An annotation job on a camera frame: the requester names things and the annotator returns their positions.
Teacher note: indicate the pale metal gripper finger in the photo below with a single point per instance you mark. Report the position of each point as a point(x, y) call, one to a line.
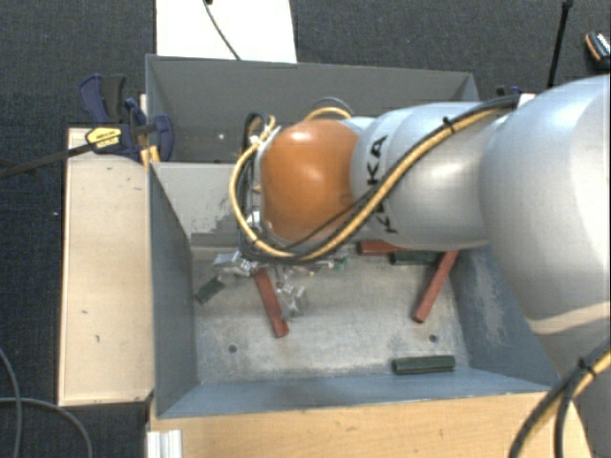
point(235, 263)
point(292, 301)

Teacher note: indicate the red-brown flat block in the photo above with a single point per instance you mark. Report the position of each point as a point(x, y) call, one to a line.
point(273, 306)
point(374, 248)
point(435, 286)

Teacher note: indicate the dark green flat block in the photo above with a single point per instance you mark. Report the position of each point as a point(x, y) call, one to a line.
point(209, 291)
point(414, 257)
point(423, 365)

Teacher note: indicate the grey metal bin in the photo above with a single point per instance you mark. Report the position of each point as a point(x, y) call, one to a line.
point(343, 332)

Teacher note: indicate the pale wood flat board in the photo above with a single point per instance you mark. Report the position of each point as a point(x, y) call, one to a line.
point(107, 279)

